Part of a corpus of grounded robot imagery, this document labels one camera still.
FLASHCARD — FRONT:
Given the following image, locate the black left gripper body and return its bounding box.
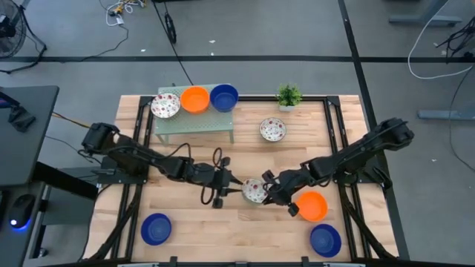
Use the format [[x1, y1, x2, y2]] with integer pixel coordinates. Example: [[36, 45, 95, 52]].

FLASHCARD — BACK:
[[207, 157, 233, 209]]

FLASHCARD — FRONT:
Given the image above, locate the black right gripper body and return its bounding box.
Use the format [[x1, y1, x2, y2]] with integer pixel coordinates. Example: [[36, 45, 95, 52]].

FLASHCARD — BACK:
[[262, 168, 309, 218]]

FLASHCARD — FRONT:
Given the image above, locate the green bowl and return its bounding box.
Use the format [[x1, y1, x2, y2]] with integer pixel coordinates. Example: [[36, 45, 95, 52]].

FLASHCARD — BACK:
[[258, 116, 287, 142], [240, 177, 269, 205], [150, 92, 182, 119]]

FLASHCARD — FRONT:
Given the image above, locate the orange plastic bowl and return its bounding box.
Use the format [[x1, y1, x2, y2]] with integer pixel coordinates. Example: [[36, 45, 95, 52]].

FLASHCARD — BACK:
[[180, 85, 211, 115], [295, 191, 330, 223]]

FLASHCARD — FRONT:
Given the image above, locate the blue plastic bowl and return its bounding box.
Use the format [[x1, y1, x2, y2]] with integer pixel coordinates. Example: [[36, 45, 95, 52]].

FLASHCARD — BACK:
[[209, 83, 240, 113], [309, 223, 343, 258], [140, 212, 173, 246]]

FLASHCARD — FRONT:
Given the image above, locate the small green mesh table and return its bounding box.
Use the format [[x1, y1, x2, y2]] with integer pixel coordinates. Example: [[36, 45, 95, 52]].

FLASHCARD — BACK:
[[154, 83, 235, 146]]

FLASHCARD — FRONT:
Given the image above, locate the artificial plant, white pot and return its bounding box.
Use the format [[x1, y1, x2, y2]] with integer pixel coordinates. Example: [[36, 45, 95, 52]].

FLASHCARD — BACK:
[[276, 83, 304, 113]]

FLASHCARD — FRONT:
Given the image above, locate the grey desk foot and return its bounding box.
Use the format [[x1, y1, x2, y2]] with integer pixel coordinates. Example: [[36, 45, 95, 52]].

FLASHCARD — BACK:
[[387, 0, 464, 27], [417, 109, 475, 122]]

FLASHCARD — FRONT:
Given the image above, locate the black desk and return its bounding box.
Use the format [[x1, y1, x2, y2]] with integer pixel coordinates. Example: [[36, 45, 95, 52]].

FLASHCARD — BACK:
[[0, 85, 60, 187]]

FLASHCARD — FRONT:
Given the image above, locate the black computer mouse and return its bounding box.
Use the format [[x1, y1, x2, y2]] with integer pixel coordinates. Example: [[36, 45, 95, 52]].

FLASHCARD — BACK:
[[9, 194, 36, 231]]

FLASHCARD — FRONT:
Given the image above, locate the black angular object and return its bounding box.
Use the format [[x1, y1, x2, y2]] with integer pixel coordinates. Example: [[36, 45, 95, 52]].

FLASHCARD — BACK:
[[7, 105, 37, 134]]

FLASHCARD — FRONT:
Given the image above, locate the grey side desk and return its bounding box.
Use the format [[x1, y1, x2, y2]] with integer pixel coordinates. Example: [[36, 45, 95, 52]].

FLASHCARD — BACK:
[[0, 180, 51, 267]]

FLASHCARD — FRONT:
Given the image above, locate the black aluminium rig frame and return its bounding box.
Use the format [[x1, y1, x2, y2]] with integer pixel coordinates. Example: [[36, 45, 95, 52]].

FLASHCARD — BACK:
[[84, 94, 400, 267]]

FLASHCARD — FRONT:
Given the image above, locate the black hanging cable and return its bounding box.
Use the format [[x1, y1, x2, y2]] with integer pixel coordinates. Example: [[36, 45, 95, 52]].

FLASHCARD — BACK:
[[151, 0, 194, 86]]

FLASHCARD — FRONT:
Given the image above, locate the white floor cable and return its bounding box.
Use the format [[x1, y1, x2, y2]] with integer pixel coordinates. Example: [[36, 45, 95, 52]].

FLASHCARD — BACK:
[[407, 0, 475, 81]]

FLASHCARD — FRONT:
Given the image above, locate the black pedestal fan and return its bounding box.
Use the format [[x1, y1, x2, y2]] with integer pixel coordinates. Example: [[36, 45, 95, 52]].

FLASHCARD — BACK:
[[0, 0, 48, 74]]

